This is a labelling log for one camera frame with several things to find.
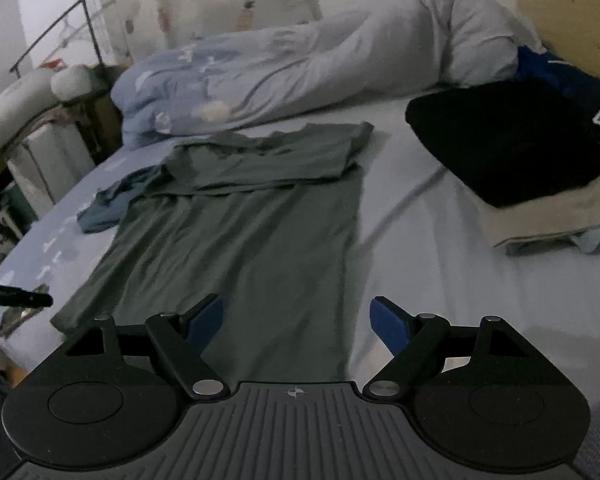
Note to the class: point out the grey-green t-shirt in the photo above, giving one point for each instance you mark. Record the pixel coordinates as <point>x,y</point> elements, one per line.
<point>260,240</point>

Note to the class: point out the light blue folded garment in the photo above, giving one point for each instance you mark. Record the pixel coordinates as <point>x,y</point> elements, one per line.
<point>592,241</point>

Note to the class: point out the white cabinet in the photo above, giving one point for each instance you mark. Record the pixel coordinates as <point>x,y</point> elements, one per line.
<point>50,160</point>

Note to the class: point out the teal cloth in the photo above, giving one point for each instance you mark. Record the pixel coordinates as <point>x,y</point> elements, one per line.
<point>105,210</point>

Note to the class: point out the black metal clothes rack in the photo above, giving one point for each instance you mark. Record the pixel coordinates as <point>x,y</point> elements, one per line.
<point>91,25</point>

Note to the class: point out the light blue printed duvet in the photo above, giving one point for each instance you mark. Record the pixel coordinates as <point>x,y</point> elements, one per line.
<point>330,60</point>

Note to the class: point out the black folded garment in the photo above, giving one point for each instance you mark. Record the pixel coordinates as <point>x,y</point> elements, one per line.
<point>505,140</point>

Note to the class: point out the wooden headboard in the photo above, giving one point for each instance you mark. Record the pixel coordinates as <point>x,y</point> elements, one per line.
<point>580,25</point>

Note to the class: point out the navy garment with white print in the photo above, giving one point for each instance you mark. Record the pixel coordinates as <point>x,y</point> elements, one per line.
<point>580,85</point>

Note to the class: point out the beige folded garment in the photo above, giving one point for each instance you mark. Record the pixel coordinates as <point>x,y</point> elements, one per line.
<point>545,215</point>

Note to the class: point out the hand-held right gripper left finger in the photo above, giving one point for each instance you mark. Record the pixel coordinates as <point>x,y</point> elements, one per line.
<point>207,322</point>

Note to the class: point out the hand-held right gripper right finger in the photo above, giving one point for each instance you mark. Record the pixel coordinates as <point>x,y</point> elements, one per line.
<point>390,327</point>

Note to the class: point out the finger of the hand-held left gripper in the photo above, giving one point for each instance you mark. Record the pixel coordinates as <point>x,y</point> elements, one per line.
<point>15,297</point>

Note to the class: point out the patterned curtain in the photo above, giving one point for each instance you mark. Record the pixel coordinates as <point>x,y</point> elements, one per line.
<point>205,0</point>

